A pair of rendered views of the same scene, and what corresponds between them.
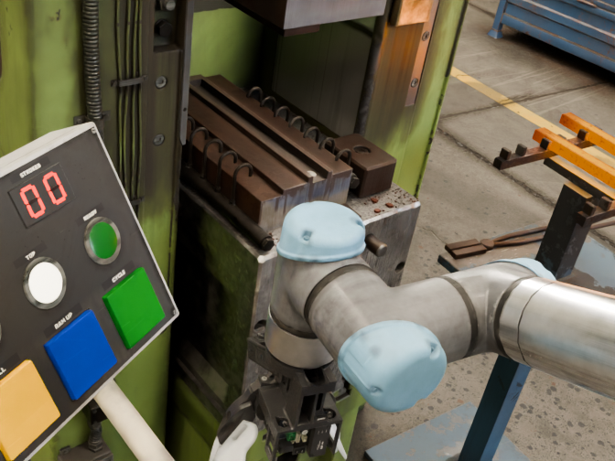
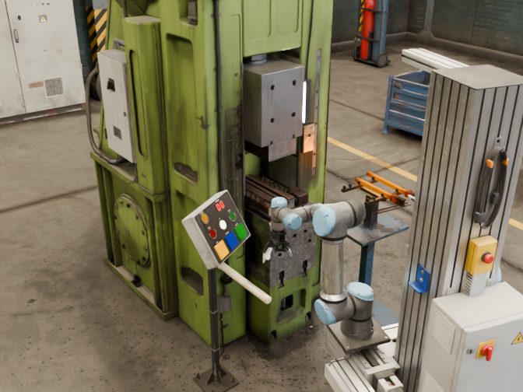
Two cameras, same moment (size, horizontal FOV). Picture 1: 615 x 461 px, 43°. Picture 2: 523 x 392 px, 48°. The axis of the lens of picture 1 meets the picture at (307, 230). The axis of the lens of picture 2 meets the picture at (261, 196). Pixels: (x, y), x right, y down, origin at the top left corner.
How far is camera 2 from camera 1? 215 cm
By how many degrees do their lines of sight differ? 9
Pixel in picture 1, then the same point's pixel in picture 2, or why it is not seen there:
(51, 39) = (212, 171)
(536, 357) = not seen: hidden behind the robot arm
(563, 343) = not seen: hidden behind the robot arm
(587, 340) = not seen: hidden behind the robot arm
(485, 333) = (309, 215)
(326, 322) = (280, 216)
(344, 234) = (282, 201)
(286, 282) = (273, 211)
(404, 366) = (293, 219)
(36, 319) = (222, 232)
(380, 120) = (303, 181)
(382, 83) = (302, 170)
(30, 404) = (223, 249)
